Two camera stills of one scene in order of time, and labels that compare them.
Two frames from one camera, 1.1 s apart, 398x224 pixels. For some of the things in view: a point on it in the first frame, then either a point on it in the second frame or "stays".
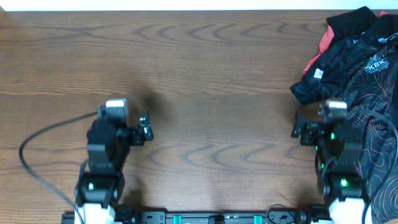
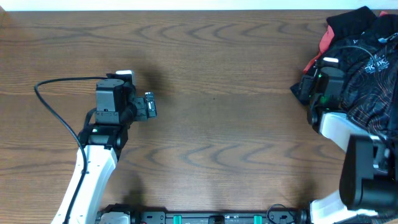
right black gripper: x=310 y=130 → x=305 y=83
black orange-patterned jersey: x=363 y=70 stays
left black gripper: x=134 y=133 → x=141 y=113
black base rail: x=204 y=216 stays
